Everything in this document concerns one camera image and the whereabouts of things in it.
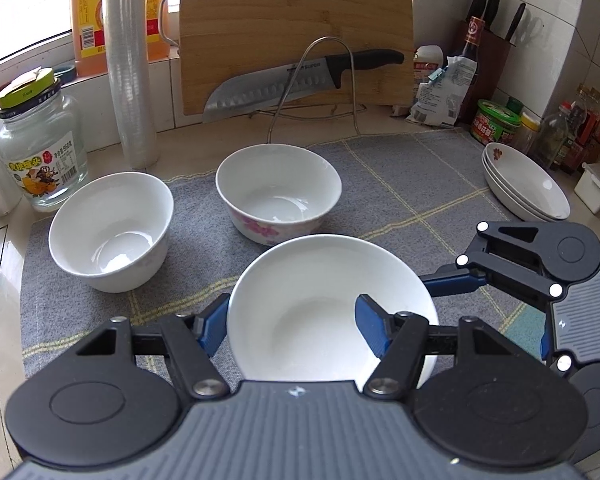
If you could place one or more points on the teal dish on sill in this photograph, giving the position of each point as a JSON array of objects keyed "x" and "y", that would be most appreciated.
[{"x": 65, "y": 73}]

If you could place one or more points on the dark soy sauce bottle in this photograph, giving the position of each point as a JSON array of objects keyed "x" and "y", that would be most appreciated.
[{"x": 469, "y": 54}]

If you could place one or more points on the bamboo cutting board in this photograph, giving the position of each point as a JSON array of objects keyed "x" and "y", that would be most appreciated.
[{"x": 221, "y": 39}]

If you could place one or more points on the clear glass bottle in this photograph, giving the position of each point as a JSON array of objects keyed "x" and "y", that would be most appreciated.
[{"x": 552, "y": 134}]

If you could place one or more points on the plain white bowl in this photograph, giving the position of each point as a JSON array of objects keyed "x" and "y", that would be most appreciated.
[{"x": 291, "y": 312}]

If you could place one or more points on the cling film roll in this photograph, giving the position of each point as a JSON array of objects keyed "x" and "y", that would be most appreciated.
[{"x": 128, "y": 74}]

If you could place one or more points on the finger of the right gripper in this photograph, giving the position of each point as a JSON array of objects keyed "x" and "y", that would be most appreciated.
[{"x": 452, "y": 281}]

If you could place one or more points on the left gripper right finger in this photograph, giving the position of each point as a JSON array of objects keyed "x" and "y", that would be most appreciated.
[{"x": 401, "y": 342}]

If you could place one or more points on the brown knife block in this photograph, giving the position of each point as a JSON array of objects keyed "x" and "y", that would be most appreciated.
[{"x": 492, "y": 52}]

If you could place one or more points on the orange oil bottle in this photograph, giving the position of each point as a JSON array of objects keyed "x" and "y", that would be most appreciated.
[{"x": 89, "y": 38}]

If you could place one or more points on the white plastic box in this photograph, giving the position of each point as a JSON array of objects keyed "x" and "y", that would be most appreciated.
[{"x": 588, "y": 187}]

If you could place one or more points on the black handled santoku knife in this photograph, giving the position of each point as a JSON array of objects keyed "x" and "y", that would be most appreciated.
[{"x": 247, "y": 93}]

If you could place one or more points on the red white salt bag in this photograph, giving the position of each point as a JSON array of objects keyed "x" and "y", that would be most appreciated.
[{"x": 427, "y": 59}]

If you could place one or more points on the white seasoning bag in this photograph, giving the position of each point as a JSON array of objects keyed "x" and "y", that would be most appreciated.
[{"x": 438, "y": 100}]

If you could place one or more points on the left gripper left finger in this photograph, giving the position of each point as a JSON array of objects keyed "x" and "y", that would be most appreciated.
[{"x": 187, "y": 343}]

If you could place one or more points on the white bowl pink flowers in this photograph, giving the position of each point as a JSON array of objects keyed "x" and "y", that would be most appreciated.
[{"x": 277, "y": 192}]

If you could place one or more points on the green lid sauce jar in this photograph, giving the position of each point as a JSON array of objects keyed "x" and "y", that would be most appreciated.
[{"x": 494, "y": 123}]

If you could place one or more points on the lower stacked white plates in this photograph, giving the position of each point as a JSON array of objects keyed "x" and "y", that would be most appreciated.
[{"x": 509, "y": 200}]

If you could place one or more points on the yellow lid small jar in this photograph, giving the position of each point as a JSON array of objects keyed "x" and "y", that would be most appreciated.
[{"x": 526, "y": 133}]

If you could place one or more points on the glass jar yellow lid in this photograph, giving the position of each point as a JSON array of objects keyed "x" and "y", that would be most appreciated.
[{"x": 41, "y": 142}]

